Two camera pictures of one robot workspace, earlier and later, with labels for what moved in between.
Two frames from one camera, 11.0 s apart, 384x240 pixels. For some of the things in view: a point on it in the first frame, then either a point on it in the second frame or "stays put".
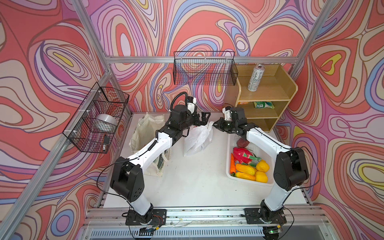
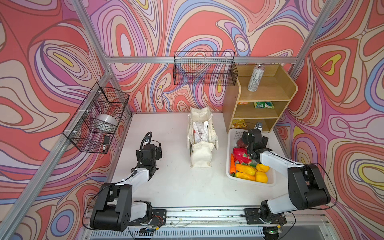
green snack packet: [264, 104] stays put
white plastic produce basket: [231, 143] stays put
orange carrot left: [232, 164] stays put
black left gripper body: [190, 121] to [156, 154]
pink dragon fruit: [245, 156] stays put
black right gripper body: [229, 125] to [244, 137]
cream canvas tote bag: [144, 130] to [201, 138]
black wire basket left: [97, 122] stays put
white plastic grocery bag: [199, 138] stays put
